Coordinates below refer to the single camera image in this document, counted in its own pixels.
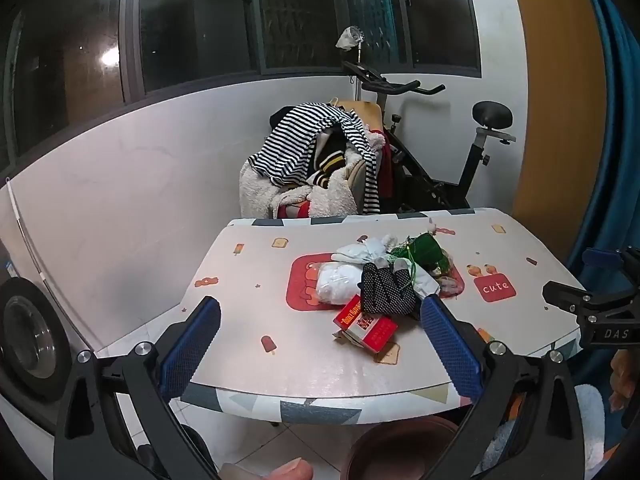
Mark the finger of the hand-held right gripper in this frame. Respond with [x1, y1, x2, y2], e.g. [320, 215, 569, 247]
[581, 246, 640, 286]
[542, 281, 626, 317]

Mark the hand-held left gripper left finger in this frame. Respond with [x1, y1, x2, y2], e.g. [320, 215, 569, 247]
[54, 296, 222, 480]

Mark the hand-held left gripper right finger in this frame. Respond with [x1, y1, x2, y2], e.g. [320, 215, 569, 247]
[419, 294, 586, 480]

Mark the pink wrapper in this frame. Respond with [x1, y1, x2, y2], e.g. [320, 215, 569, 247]
[435, 260, 463, 298]

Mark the silver grey wrapper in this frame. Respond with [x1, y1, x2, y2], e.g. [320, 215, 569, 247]
[395, 257, 441, 298]

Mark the red cigarette box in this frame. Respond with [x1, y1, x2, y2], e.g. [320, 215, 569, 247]
[331, 296, 399, 351]

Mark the dark green wrapper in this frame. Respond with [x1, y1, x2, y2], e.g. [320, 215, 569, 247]
[392, 232, 446, 266]

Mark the brown round trash bin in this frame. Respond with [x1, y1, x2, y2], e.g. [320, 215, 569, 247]
[345, 415, 466, 480]

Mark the white plastic bag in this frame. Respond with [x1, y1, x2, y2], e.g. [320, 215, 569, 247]
[315, 260, 368, 306]

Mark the white tissue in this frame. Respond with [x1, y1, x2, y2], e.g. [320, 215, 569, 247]
[331, 234, 396, 265]

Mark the person's right hand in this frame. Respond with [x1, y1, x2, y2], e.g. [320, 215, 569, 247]
[610, 349, 640, 413]

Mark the person's right leg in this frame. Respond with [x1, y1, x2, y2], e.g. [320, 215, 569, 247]
[475, 385, 607, 476]

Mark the blue curtain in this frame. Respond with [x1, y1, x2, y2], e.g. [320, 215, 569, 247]
[565, 0, 640, 286]

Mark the orange wooden panel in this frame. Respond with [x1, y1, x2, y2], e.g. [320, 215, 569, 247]
[505, 0, 606, 256]

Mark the white fleece garment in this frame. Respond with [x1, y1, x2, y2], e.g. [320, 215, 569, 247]
[239, 152, 358, 221]

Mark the washing machine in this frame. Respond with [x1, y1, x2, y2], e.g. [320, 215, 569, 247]
[0, 240, 101, 436]

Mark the black exercise bike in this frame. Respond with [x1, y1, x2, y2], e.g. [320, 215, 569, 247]
[340, 57, 518, 216]

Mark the red garment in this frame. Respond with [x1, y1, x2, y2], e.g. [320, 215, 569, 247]
[381, 132, 397, 198]

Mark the black yellow striped garment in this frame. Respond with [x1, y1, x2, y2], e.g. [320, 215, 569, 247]
[307, 135, 351, 188]

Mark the black white striped shirt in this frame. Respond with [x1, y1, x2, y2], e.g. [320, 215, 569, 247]
[247, 102, 383, 216]

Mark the dark glass window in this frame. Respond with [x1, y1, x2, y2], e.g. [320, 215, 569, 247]
[0, 0, 483, 171]

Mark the white cable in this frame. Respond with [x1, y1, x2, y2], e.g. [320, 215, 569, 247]
[4, 177, 96, 353]

